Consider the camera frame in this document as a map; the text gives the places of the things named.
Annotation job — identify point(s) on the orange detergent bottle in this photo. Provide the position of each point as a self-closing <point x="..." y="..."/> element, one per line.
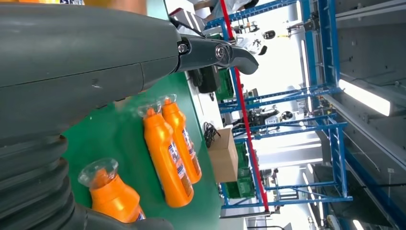
<point x="179" y="127"/>
<point x="111" y="200"/>
<point x="31" y="1"/>
<point x="161" y="158"/>

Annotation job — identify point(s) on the white humanoid robot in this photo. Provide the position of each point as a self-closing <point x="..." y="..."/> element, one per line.
<point x="250" y="41"/>

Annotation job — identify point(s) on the blue metal frame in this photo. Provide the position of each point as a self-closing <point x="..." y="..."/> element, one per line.
<point x="337" y="152"/>
<point x="328" y="31"/>

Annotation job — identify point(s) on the brown cardboard box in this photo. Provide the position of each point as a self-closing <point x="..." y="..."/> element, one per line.
<point x="223" y="155"/>

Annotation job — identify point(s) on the ceiling light panel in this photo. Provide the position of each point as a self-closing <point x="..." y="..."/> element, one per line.
<point x="364" y="96"/>

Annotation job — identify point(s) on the red pole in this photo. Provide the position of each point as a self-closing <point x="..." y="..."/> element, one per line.
<point x="244" y="111"/>

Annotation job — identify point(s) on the green plastic crate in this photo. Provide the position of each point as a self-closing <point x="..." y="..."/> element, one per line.
<point x="242" y="155"/>
<point x="241" y="189"/>

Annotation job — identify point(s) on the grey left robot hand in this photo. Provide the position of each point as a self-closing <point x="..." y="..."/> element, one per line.
<point x="79" y="57"/>

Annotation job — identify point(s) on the black humanoid robot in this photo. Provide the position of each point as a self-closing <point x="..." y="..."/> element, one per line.
<point x="253" y="117"/>

